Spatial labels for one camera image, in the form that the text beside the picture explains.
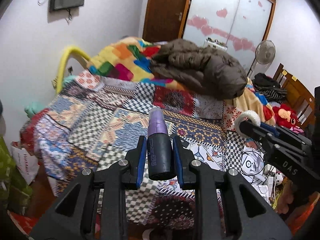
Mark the purple black spray bottle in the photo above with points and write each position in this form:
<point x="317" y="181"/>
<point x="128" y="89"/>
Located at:
<point x="159" y="148"/>

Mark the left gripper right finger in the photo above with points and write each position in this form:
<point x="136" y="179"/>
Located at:
<point x="226" y="206"/>

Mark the green patterned bag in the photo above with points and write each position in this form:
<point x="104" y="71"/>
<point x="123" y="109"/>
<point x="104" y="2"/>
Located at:
<point x="15" y="193"/>

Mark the white shopping bag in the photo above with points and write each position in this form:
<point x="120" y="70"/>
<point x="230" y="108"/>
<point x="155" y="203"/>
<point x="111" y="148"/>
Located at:
<point x="27" y="164"/>

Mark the brown puffer jacket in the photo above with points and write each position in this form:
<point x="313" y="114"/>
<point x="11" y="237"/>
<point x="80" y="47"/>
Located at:
<point x="206" y="71"/>

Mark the standing electric fan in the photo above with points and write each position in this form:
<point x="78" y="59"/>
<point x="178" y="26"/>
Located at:
<point x="264" y="55"/>

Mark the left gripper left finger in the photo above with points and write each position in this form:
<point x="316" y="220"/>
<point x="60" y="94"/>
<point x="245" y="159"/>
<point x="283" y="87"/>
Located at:
<point x="73" y="214"/>

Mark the yellow foam tube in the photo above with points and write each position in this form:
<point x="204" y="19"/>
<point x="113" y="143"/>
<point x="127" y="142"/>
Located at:
<point x="67" y="53"/>

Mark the colourful block fleece blanket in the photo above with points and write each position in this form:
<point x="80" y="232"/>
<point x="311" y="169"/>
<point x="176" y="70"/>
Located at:
<point x="129" y="60"/>

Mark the wooden bed headboard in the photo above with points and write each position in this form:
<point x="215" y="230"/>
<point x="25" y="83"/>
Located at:
<point x="298" y="96"/>

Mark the white bandage tape roll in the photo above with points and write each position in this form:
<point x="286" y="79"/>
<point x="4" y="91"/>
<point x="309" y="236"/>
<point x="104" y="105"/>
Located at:
<point x="249" y="115"/>

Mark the white sliding wardrobe with hearts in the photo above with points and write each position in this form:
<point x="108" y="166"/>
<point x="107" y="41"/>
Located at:
<point x="239" y="24"/>

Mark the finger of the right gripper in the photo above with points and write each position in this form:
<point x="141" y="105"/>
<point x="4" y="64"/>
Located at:
<point x="252" y="131"/>
<point x="267" y="129"/>

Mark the teal plastic toy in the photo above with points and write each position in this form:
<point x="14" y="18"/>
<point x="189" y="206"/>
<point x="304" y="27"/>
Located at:
<point x="33" y="108"/>

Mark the brown wooden door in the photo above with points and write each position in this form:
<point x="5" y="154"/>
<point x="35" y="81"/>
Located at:
<point x="163" y="19"/>

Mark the red plush toy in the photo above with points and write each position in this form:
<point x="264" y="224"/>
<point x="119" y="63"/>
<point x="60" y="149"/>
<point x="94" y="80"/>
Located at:
<point x="285" y="116"/>

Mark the patchwork patterned bedspread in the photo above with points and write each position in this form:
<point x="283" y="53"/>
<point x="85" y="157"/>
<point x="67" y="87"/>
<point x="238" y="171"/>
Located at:
<point x="94" y="121"/>

